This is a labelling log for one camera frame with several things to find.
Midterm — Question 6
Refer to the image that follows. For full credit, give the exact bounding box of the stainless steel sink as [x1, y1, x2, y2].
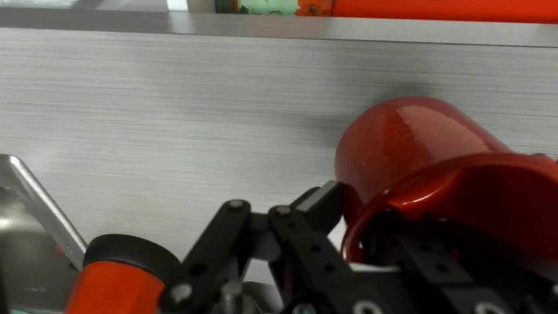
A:
[0, 154, 90, 314]

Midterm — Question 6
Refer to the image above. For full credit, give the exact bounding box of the orange patterned packet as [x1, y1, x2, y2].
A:
[294, 0, 336, 18]

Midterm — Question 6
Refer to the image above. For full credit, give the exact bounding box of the green packet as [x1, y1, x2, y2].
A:
[237, 0, 300, 18]

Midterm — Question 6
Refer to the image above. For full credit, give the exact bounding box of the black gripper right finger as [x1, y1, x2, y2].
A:
[373, 220, 558, 314]

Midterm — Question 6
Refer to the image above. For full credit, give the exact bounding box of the red cup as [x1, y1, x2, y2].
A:
[334, 96, 558, 283]

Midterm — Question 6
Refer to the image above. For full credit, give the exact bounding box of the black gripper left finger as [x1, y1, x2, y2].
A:
[158, 180, 373, 314]

